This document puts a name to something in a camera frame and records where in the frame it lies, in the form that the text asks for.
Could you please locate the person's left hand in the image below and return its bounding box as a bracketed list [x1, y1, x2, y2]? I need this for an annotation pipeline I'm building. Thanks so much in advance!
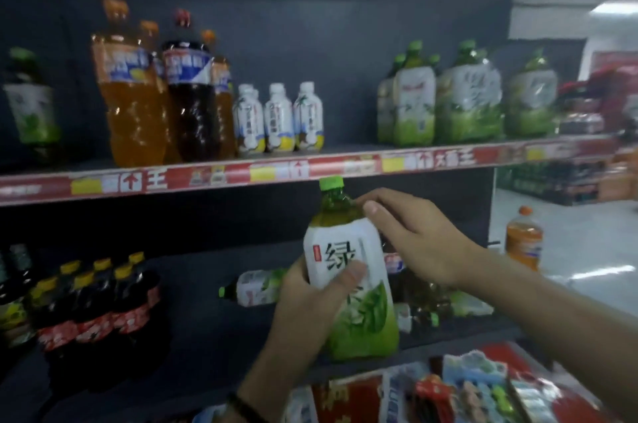
[258, 257, 370, 370]

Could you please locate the person's right hand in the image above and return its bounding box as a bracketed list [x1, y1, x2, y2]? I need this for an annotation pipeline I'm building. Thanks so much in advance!
[354, 187, 483, 288]

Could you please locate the green-cap tea bottle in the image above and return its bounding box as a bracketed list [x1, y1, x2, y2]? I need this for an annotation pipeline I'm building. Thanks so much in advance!
[218, 267, 290, 308]

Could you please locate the dark grey metal shelf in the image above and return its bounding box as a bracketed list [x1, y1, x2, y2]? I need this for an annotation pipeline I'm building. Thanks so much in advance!
[0, 0, 619, 423]

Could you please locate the large green tea bottle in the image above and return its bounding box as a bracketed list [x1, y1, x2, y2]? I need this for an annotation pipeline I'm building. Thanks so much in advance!
[302, 176, 399, 361]

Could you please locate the large orange soda bottle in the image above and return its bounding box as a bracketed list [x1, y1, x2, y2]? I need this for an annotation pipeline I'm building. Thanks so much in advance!
[139, 20, 183, 164]
[504, 206, 544, 273]
[91, 0, 168, 168]
[201, 30, 236, 159]

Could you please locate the row of large tea bottles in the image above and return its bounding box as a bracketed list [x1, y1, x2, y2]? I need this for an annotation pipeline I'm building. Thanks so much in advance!
[377, 40, 559, 148]

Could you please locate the cluster of white drink bottles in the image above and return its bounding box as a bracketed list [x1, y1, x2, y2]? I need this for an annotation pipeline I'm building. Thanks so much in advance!
[233, 81, 325, 158]

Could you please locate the cluster of small cola bottles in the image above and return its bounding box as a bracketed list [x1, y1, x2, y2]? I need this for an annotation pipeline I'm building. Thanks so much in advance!
[29, 252, 163, 388]

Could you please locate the green label tea bottle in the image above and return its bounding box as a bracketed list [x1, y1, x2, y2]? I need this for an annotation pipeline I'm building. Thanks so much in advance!
[3, 48, 62, 164]

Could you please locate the person's right forearm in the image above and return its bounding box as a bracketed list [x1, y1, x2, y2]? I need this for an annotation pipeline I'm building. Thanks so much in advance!
[458, 243, 638, 418]

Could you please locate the person's left forearm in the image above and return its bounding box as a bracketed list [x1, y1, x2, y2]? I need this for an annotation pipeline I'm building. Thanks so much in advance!
[219, 365, 320, 423]

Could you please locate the red shelf price strip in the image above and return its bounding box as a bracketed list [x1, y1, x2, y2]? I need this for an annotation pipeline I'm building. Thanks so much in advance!
[0, 136, 619, 207]

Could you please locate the red gold-flower packet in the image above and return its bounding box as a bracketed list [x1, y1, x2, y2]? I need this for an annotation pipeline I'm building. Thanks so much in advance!
[311, 372, 387, 423]

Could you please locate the crumpled white blue packet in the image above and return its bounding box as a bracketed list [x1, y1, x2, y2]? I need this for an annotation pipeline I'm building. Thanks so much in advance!
[383, 363, 435, 423]

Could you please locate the stack of drink bottle packs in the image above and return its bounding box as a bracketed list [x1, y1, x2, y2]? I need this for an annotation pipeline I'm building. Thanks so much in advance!
[498, 160, 629, 207]

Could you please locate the small red pack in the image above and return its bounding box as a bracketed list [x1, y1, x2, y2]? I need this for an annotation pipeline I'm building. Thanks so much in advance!
[413, 375, 455, 423]

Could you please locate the blue pack of coloured sponges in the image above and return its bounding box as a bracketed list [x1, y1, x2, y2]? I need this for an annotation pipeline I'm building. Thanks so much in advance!
[441, 350, 514, 423]

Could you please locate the white striped pack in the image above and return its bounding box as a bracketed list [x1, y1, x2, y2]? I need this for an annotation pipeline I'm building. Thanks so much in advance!
[508, 377, 564, 423]

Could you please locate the stack of red baskets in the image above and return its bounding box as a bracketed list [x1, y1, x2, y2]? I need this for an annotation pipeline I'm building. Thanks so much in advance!
[558, 63, 634, 135]

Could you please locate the cluster of checked-neck sauce bottles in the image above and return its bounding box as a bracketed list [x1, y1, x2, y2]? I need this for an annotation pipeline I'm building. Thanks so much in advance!
[0, 243, 39, 347]

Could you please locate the ceiling light strip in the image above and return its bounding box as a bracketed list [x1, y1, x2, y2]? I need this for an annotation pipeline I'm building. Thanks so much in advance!
[590, 1, 638, 16]

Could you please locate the dark beaded bracelet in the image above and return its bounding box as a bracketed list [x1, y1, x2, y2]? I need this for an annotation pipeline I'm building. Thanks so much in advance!
[227, 390, 268, 423]

